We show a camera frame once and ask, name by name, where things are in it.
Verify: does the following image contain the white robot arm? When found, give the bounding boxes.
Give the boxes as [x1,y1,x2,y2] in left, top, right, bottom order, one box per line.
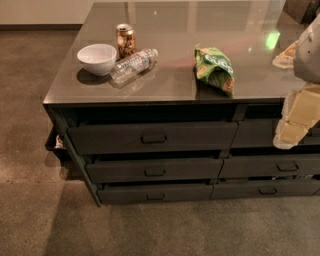
[273,15,320,150]

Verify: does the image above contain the dark drawer cabinet frame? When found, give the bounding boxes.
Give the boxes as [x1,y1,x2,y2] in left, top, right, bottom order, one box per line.
[44,0,320,205]

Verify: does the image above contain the clear plastic water bottle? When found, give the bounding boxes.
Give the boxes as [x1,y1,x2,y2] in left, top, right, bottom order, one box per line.
[110,49,158,84]

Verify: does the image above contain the white ceramic bowl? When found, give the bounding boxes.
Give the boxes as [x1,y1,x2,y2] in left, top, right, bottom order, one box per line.
[77,44,117,76]

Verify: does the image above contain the black bin beside cabinet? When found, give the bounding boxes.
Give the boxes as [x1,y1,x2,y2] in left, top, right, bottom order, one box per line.
[45,128,70,162]

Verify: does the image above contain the green chip bag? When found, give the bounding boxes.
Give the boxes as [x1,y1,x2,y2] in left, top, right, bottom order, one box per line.
[195,45,235,98]

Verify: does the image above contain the orange soda can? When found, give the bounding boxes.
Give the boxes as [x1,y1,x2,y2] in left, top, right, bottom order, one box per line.
[116,23,136,59]

